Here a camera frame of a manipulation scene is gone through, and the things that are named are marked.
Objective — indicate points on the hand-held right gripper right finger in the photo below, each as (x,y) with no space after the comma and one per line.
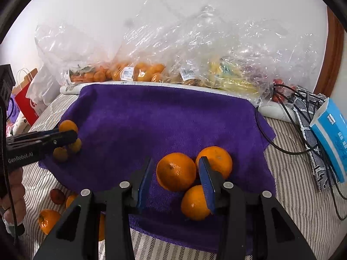
(207,189)

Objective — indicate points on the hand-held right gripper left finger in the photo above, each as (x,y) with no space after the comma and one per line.
(145,184)

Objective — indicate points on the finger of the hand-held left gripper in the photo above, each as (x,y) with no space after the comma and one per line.
(61,139)
(38,135)

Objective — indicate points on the brown kiwi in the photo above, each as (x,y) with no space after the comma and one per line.
(60,155)
(75,145)

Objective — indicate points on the person's left hand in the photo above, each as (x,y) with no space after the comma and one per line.
(17,192)

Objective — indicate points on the white spotted cloth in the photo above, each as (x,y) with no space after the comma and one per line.
(19,124)

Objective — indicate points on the red paper bag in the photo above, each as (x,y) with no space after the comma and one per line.
(25,105)

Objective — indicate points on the purple cloth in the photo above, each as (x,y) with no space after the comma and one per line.
(12,111)

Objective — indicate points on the white plastic bag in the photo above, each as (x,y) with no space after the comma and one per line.
(43,86)

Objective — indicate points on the small red fruit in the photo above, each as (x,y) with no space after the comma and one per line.
(57,196)

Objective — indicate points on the purple towel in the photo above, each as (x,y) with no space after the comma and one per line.
(151,119)

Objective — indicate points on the clear bag of leafy mandarins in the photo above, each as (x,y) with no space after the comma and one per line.
(89,74)

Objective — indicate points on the large orange mandarin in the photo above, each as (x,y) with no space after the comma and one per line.
(49,221)

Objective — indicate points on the clear bag of oranges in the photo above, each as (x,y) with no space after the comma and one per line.
(143,71)

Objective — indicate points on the clear bag of yellow fruit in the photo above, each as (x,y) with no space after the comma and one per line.
(233,84)

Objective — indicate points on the clear bag of brown fruit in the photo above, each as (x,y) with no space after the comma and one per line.
(189,80)

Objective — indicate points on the grey patterned cloth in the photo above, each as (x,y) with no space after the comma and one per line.
(309,140)

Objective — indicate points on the clear bag of red fruit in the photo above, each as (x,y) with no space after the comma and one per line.
(279,82)

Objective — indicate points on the blue tissue pack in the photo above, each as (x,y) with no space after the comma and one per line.
(332,143)

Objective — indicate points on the brown wooden door frame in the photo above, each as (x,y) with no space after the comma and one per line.
(332,54)

